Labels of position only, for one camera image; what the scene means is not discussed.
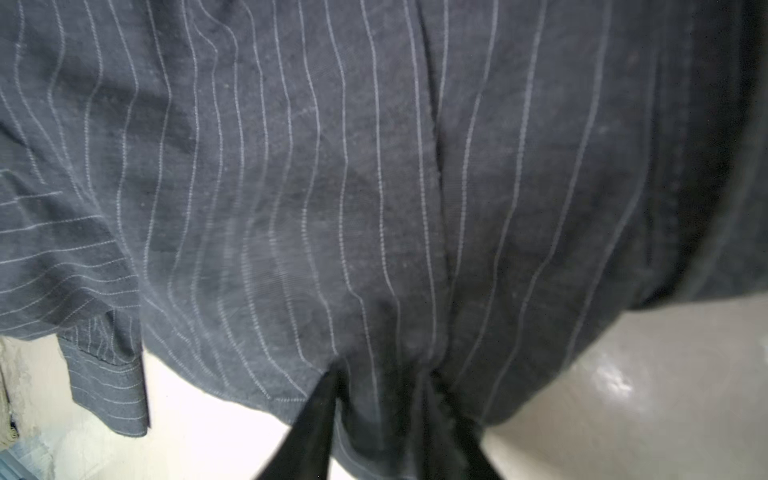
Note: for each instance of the grey pinstriped long sleeve shirt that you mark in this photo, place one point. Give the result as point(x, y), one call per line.
point(259, 192)

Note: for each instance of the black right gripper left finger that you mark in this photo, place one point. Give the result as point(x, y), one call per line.
point(305, 452)

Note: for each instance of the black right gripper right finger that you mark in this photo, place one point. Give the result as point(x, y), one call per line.
point(449, 446)

